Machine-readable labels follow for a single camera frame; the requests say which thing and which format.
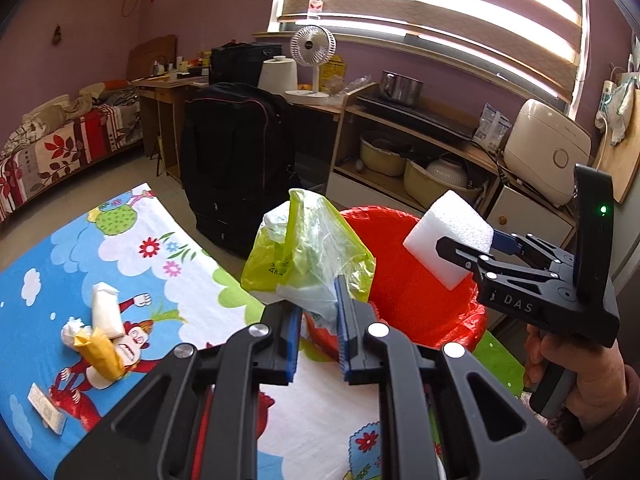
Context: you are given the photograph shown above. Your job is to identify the bin with red liner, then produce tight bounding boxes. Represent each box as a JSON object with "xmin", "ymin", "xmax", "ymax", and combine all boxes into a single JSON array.
[{"xmin": 300, "ymin": 205, "xmax": 488, "ymax": 361}]

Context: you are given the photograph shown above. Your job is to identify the cream enamel pot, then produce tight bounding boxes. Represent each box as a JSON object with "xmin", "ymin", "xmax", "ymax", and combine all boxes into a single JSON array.
[
  {"xmin": 404, "ymin": 157, "xmax": 483, "ymax": 203},
  {"xmin": 360, "ymin": 132, "xmax": 413, "ymax": 177}
]

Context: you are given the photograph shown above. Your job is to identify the wooden desk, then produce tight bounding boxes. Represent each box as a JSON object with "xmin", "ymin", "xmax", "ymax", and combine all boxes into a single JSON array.
[{"xmin": 135, "ymin": 75, "xmax": 346, "ymax": 181}]

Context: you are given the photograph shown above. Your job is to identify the white cylindrical pot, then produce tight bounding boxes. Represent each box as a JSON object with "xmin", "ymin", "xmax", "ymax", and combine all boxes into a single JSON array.
[{"xmin": 257, "ymin": 56, "xmax": 300, "ymax": 93}]

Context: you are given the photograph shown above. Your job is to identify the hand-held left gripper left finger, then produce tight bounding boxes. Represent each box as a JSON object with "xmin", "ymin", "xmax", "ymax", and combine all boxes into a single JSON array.
[{"xmin": 54, "ymin": 305, "xmax": 303, "ymax": 480}]

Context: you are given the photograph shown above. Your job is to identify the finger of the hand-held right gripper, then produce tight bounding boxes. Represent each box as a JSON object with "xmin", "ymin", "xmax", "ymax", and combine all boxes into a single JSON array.
[
  {"xmin": 492, "ymin": 229, "xmax": 576, "ymax": 271},
  {"xmin": 435, "ymin": 236, "xmax": 571, "ymax": 293}
]

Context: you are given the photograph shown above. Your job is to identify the crumpled bedding pile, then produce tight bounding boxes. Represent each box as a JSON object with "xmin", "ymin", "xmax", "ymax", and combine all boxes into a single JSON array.
[{"xmin": 22, "ymin": 80, "xmax": 141, "ymax": 121}]

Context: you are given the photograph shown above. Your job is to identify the steel pot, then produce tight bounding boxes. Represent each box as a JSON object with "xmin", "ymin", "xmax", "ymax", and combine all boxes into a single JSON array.
[{"xmin": 380, "ymin": 70, "xmax": 424, "ymax": 106}]

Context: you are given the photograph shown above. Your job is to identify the white desk fan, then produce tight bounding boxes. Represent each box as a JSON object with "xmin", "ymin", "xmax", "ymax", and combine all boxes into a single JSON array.
[{"xmin": 285, "ymin": 25, "xmax": 337, "ymax": 98}]

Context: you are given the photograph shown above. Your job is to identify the yellow paper wrapper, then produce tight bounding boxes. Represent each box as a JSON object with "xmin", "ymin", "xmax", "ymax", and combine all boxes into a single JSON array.
[{"xmin": 74, "ymin": 327, "xmax": 126, "ymax": 383}]

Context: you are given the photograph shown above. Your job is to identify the black bag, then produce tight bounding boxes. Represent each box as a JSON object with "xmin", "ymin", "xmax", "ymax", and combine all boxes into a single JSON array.
[{"xmin": 210, "ymin": 42, "xmax": 283, "ymax": 86}]

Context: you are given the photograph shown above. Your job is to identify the silver snack packet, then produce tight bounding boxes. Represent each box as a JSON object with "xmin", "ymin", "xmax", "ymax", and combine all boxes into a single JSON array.
[{"xmin": 472, "ymin": 104, "xmax": 513, "ymax": 153}]

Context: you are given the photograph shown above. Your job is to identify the cartoon printed tablecloth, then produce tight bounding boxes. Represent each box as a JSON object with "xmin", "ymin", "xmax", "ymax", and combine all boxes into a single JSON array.
[{"xmin": 0, "ymin": 182, "xmax": 523, "ymax": 480}]

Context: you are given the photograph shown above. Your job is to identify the wooden headboard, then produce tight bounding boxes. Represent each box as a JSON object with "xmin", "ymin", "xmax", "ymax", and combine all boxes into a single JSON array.
[{"xmin": 127, "ymin": 35, "xmax": 178, "ymax": 81}]

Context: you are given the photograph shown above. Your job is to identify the person's right forearm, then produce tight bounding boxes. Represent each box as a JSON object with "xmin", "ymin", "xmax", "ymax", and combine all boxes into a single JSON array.
[{"xmin": 547, "ymin": 390, "xmax": 635, "ymax": 468}]

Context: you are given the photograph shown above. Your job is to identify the small crumpled tissue ball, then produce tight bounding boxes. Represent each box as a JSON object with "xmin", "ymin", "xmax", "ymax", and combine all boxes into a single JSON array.
[{"xmin": 61, "ymin": 317, "xmax": 93, "ymax": 346}]

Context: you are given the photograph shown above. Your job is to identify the wooden shelf cabinet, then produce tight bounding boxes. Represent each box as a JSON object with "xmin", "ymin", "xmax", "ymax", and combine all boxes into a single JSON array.
[{"xmin": 325, "ymin": 82, "xmax": 576, "ymax": 248}]

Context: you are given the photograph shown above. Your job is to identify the bed with red floral cover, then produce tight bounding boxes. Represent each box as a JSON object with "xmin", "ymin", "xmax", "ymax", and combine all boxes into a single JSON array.
[{"xmin": 0, "ymin": 80, "xmax": 143, "ymax": 223}]

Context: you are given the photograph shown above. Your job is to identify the wooden cutting board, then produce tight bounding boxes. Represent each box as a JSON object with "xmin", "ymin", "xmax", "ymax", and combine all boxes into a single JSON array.
[{"xmin": 592, "ymin": 72, "xmax": 640, "ymax": 203}]

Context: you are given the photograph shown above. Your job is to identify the white ribbed bowl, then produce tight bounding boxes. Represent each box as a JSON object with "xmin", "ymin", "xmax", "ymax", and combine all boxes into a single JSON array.
[{"xmin": 427, "ymin": 155, "xmax": 471, "ymax": 188}]

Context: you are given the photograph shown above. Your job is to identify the black suitcase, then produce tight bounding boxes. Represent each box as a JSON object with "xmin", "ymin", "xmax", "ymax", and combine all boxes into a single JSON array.
[{"xmin": 180, "ymin": 82, "xmax": 301, "ymax": 256}]

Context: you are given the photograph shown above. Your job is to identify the white foam block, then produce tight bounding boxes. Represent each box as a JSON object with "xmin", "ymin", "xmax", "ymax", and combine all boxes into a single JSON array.
[{"xmin": 402, "ymin": 191, "xmax": 496, "ymax": 291}]

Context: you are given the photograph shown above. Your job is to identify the white power strip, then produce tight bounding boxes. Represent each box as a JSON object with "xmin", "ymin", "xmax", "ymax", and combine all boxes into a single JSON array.
[{"xmin": 595, "ymin": 80, "xmax": 615, "ymax": 128}]

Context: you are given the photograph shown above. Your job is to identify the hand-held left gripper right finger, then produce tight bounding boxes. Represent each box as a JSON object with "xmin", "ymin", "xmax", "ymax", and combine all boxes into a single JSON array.
[{"xmin": 336, "ymin": 275, "xmax": 586, "ymax": 480}]

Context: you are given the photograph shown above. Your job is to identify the white rice cooker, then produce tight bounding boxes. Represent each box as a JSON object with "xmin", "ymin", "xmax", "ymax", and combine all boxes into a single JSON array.
[{"xmin": 502, "ymin": 98, "xmax": 592, "ymax": 206}]

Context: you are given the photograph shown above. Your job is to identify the white paper wrapper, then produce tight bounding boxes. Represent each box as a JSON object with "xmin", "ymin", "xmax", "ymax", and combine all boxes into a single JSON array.
[{"xmin": 91, "ymin": 281, "xmax": 126, "ymax": 338}]

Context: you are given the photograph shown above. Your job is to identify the white hanging rag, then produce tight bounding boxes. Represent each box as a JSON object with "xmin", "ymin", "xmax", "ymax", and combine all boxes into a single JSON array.
[{"xmin": 602, "ymin": 80, "xmax": 636, "ymax": 146}]

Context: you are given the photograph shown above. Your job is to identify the person's right hand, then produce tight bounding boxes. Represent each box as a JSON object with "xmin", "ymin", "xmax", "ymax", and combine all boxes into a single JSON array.
[{"xmin": 524, "ymin": 327, "xmax": 627, "ymax": 442}]

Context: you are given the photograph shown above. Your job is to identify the striped window blind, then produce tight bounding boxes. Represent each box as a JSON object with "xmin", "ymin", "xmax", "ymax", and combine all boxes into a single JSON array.
[{"xmin": 272, "ymin": 0, "xmax": 586, "ymax": 106}]

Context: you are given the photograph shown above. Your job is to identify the black induction cooker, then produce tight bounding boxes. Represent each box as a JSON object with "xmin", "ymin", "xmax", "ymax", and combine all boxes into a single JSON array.
[{"xmin": 357, "ymin": 95, "xmax": 481, "ymax": 141}]

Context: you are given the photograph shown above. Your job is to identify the green clear plastic bag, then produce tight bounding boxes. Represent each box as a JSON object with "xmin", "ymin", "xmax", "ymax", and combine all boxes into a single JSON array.
[{"xmin": 241, "ymin": 188, "xmax": 377, "ymax": 326}]

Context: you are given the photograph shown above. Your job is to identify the white paper slip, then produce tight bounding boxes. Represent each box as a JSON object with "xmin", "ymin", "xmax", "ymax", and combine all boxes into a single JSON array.
[{"xmin": 27, "ymin": 382, "xmax": 67, "ymax": 433}]

